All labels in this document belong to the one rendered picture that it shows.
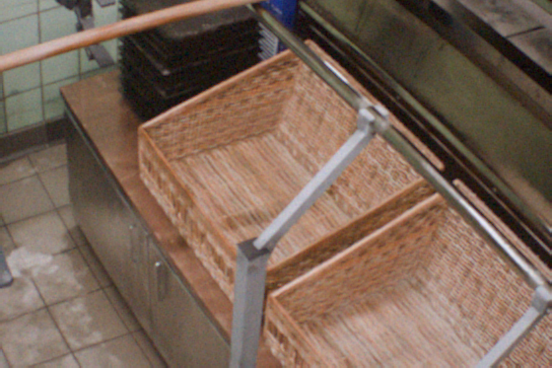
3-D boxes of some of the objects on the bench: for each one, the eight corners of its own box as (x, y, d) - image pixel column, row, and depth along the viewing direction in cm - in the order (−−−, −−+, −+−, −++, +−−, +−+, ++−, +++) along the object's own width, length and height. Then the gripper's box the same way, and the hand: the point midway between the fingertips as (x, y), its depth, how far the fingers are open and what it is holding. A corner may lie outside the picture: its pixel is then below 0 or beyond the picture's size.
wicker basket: (434, 263, 218) (458, 174, 201) (581, 417, 182) (625, 337, 165) (257, 340, 196) (266, 250, 179) (409, 525, 160) (443, 451, 143)
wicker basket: (301, 123, 256) (310, 36, 239) (427, 256, 220) (449, 165, 203) (134, 175, 234) (134, 82, 217) (247, 330, 198) (256, 237, 181)
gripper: (90, -67, 179) (127, -27, 165) (89, 34, 194) (125, 84, 181) (56, -60, 175) (91, -17, 162) (57, 42, 191) (91, 94, 177)
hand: (105, 33), depth 172 cm, fingers open, 13 cm apart
